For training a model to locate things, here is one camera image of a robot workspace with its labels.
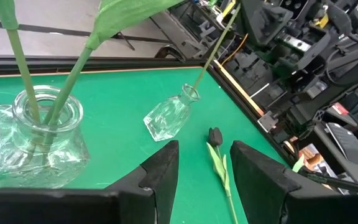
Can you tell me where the black tripod stand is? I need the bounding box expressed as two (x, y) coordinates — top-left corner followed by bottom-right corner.
(116, 30), (136, 51)

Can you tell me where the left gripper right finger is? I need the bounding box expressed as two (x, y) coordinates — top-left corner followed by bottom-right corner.
(230, 140), (358, 224)

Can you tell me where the wide cut-glass vase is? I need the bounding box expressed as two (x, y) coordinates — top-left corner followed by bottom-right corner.
(0, 85), (91, 189)

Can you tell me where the dark grey laptop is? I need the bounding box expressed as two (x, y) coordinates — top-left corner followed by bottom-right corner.
(324, 121), (358, 167)

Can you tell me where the green table mat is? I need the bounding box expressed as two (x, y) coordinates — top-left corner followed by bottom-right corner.
(0, 67), (291, 224)

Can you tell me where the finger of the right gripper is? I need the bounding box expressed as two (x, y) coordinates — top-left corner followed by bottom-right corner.
(242, 0), (293, 47)

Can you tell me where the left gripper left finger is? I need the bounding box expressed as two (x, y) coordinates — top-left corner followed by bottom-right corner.
(0, 139), (180, 224)

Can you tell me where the black artificial tulip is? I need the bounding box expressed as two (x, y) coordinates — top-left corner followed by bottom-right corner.
(206, 126), (239, 224)

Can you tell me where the bright pink artificial tulip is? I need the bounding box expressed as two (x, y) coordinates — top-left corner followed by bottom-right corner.
(193, 2), (242, 94)

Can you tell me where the dark maroon artificial tulip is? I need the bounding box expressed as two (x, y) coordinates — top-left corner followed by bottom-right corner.
(0, 0), (43, 125)
(40, 0), (183, 147)

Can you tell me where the narrow glass bottle vase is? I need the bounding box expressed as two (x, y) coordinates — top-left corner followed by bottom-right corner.
(143, 83), (201, 142)

